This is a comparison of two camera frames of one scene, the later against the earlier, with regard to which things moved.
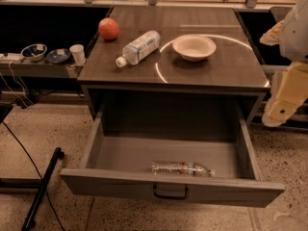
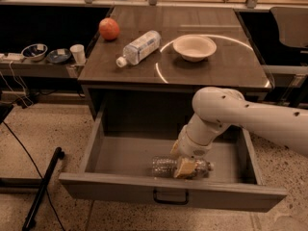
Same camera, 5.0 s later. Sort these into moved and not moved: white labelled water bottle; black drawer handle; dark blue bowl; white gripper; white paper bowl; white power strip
Moved: black drawer handle; white gripper
Not moved: white paper bowl; white labelled water bottle; white power strip; dark blue bowl
